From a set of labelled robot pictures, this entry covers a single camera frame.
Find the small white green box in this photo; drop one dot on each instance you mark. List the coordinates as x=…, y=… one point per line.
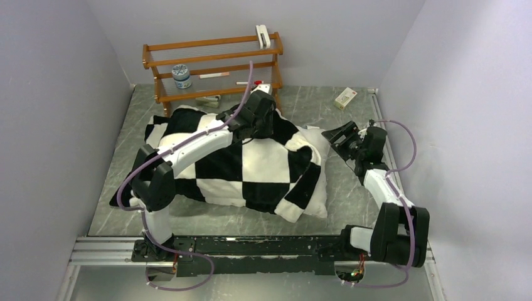
x=345, y=98

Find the wooden shelf rack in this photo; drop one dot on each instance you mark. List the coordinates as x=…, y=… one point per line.
x=240, y=56

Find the white marker pink cap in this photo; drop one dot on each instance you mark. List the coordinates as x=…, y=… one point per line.
x=214, y=75

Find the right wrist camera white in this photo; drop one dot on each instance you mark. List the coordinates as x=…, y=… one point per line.
x=362, y=132

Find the white pillow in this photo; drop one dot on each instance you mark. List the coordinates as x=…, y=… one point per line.
x=307, y=195

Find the white marker red cap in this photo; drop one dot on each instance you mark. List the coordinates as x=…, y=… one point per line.
x=254, y=83

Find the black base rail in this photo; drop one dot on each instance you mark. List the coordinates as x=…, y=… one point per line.
x=201, y=255

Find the black white checkered pillowcase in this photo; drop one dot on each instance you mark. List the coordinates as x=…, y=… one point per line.
x=252, y=173

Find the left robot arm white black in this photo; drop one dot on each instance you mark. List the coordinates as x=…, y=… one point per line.
x=150, y=186

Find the green white stapler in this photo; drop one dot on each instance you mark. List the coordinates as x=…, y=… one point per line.
x=209, y=101

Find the blue white round jar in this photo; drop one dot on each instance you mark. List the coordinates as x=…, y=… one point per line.
x=181, y=76

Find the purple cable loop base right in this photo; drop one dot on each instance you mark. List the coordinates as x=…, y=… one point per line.
x=375, y=275

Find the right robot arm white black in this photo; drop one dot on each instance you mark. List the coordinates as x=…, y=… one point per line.
x=400, y=233

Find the white clip on rack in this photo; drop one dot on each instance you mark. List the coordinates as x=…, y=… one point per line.
x=263, y=37

